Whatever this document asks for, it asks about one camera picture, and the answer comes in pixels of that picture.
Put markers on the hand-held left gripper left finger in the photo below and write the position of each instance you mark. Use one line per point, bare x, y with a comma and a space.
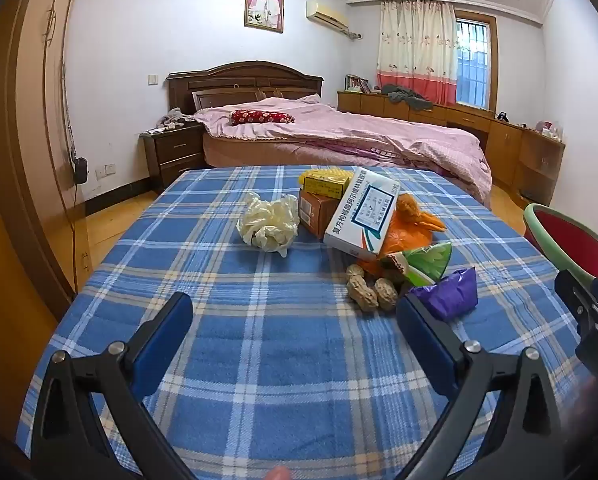
164, 335

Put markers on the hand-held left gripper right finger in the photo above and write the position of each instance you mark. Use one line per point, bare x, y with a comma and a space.
424, 340

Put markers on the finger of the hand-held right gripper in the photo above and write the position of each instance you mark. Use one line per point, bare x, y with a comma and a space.
574, 295

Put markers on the purple wrapper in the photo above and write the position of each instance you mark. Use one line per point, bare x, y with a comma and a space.
449, 295

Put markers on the red bin with green rim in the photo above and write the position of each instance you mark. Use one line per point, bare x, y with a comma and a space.
574, 240

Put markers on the green snack wrapper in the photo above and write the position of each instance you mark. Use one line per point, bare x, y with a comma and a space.
431, 260

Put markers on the orange plastic bag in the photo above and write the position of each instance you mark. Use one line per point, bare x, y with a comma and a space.
411, 225

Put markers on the white medicine box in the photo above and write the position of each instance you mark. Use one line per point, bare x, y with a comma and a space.
366, 210

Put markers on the white tissue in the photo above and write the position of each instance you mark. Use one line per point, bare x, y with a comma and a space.
269, 225

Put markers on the brown cardboard box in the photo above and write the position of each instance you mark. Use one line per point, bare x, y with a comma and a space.
316, 210

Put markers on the yellow foam net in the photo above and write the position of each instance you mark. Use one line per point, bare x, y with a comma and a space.
324, 182

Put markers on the peanut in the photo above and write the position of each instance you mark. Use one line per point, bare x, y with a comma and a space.
355, 273
386, 294
361, 296

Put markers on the blue plaid tablecloth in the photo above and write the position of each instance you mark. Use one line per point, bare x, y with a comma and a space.
259, 350

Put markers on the wooden cabinet desk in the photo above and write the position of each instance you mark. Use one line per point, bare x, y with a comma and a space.
504, 150

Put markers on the white and pink ornaments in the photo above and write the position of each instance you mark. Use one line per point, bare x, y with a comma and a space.
549, 130

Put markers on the dark wooden nightstand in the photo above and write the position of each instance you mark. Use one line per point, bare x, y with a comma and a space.
176, 155

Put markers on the black power adapter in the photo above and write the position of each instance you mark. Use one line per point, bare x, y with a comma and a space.
80, 171

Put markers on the small black object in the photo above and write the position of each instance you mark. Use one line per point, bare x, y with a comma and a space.
503, 116

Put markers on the bed with pink bedding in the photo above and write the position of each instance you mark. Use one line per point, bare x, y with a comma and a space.
249, 152

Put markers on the grey plush toy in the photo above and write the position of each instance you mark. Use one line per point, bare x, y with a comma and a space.
176, 120

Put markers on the bed with pink cover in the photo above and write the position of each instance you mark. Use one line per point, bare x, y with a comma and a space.
354, 135

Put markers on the wooden wardrobe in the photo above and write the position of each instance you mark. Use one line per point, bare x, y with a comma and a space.
14, 160

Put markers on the red patterned pillow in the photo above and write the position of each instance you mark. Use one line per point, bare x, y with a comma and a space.
261, 117

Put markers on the grey clothes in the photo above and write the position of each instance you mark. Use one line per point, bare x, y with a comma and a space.
406, 96

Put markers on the window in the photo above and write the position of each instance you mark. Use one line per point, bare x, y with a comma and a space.
471, 60

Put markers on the dark wooden headboard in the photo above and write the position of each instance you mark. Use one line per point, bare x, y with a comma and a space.
244, 77

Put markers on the floral curtain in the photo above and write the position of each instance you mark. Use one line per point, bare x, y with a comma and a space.
414, 50

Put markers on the white wall socket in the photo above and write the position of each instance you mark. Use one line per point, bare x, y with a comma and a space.
105, 171

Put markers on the wall air conditioner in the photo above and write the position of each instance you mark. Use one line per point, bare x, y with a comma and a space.
326, 14

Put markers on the framed wall photo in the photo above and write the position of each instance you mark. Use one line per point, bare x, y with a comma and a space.
264, 5

